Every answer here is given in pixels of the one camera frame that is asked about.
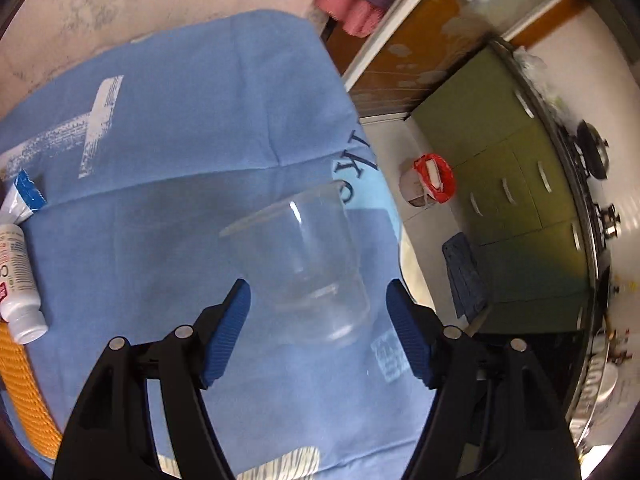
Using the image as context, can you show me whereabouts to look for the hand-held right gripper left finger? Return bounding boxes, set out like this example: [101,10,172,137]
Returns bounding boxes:
[52,278,252,480]

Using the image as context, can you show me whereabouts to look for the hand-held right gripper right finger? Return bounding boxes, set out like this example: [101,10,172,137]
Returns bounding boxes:
[386,279,583,480]

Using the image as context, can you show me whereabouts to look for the clear plastic cup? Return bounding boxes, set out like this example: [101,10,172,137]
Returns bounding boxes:
[219,183,373,346]

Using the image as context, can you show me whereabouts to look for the white pill bottle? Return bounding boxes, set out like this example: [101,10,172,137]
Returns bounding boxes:
[0,224,49,345]

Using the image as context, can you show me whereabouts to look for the white blue tube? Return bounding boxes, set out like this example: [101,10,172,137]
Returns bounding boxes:
[0,170,48,226]

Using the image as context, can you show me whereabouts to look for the blue floor mat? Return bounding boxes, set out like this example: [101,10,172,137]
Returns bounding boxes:
[441,232,491,320]

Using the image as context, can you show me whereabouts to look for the dark base cabinets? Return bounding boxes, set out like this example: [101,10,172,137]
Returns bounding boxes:
[470,220,601,421]

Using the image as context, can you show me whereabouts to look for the red plastic bag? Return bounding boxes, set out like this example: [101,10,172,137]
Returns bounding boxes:
[412,154,457,204]

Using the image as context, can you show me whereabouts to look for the green base cabinets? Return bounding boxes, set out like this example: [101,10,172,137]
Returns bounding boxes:
[410,45,596,333]

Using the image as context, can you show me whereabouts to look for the black stone countertop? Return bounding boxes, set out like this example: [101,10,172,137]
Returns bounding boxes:
[492,35,616,411]

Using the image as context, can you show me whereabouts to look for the blue printed tablecloth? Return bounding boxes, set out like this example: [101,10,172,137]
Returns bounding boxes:
[0,8,441,480]

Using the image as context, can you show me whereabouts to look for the gas stove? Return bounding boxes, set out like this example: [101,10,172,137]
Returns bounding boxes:
[562,125,608,261]

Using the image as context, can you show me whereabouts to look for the small steel pot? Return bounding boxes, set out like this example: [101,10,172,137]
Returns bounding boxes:
[597,203,623,241]

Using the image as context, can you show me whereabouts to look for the black lidded wok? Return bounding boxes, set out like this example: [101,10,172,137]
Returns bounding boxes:
[575,120,611,181]

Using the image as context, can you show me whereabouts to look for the clear plastic bags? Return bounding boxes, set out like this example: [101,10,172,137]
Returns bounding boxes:
[515,47,566,111]

